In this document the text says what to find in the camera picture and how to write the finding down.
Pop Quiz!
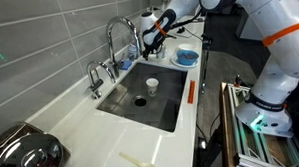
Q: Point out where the large white plate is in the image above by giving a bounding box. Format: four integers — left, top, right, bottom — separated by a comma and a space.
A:
169, 53, 201, 70

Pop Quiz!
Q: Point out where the blue bowl of colourful beads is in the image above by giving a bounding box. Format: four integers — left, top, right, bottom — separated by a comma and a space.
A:
175, 49, 201, 67

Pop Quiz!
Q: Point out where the black counter cable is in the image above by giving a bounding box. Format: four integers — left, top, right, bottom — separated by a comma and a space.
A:
174, 25, 206, 44

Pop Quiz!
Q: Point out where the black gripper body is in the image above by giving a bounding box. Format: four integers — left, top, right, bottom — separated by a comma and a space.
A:
141, 37, 158, 57

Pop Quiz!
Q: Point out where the small white saucer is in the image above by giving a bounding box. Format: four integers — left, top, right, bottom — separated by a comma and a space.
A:
147, 52, 169, 63

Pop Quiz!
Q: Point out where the green printed paper cup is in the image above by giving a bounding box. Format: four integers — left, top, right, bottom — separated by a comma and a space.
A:
155, 43, 168, 60

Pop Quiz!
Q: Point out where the aluminium rail base frame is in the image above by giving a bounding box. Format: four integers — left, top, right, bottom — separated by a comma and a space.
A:
222, 79, 299, 167

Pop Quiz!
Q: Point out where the tall chrome gooseneck faucet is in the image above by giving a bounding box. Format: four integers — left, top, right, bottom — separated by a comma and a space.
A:
105, 15, 144, 79

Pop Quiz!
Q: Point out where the orange strip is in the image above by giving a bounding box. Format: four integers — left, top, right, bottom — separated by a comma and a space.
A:
185, 79, 197, 105

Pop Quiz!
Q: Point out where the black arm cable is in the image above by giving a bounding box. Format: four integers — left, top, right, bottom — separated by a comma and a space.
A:
165, 10, 207, 31

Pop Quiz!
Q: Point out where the stainless steel sink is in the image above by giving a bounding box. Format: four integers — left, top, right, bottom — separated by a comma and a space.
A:
94, 60, 191, 135

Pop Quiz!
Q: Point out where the small chrome faucet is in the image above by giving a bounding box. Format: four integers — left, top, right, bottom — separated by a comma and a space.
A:
85, 59, 118, 100

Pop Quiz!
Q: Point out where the cream plastic spoon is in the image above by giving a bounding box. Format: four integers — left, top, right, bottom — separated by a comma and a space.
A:
118, 150, 157, 167

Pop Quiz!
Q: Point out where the blue sponge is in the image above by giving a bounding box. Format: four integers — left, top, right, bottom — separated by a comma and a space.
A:
119, 59, 133, 72

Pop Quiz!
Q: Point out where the wooden board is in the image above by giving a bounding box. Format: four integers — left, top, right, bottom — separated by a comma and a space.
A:
219, 81, 240, 167

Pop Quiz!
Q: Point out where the black camera clamp stand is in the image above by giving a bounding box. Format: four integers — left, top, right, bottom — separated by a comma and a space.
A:
198, 33, 216, 95

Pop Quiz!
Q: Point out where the white paper cup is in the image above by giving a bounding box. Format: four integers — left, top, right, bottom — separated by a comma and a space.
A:
145, 77, 160, 98

